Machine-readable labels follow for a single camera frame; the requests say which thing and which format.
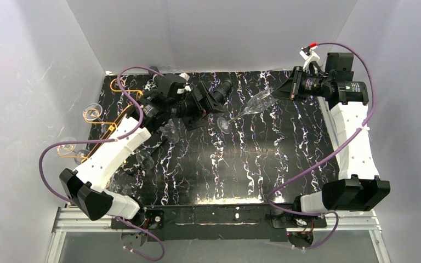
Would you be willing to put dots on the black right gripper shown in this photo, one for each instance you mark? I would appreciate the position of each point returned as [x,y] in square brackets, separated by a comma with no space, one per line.
[295,84]

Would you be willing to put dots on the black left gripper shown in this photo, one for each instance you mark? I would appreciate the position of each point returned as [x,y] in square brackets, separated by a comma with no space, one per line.
[201,105]

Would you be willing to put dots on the tall clear flute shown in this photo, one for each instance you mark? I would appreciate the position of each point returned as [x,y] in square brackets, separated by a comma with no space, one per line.
[257,104]
[144,159]

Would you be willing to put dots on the clear tumbler glass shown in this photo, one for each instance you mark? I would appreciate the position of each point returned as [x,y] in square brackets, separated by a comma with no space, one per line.
[170,131]

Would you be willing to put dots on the tall clear flute front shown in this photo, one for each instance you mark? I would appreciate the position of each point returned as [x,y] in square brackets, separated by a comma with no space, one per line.
[144,159]

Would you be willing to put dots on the clear stemmed wine glass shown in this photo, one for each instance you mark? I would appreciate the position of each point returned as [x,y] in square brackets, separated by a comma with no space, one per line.
[73,151]

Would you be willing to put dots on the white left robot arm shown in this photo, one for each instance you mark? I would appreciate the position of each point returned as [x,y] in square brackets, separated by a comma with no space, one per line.
[86,185]

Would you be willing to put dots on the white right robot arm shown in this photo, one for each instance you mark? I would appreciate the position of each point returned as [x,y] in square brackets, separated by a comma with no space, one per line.
[359,186]

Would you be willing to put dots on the black marble rack base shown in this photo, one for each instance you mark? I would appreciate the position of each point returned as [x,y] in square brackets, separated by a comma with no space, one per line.
[154,143]

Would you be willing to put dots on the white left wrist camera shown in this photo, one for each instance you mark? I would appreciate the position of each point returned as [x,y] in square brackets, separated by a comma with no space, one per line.
[186,87]

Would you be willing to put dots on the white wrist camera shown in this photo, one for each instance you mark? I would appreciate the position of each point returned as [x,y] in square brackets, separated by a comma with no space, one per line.
[186,87]
[309,55]

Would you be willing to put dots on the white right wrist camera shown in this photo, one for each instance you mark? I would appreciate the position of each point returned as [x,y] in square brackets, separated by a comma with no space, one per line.
[309,55]

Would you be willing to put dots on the gold wire glass rack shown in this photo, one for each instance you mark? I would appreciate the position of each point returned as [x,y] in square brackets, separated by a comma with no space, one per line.
[110,126]

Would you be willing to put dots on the black front mounting rail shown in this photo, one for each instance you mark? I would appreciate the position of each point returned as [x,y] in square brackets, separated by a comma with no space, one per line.
[217,222]

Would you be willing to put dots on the aluminium frame rail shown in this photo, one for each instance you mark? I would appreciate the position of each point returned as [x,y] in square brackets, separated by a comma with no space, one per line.
[74,220]

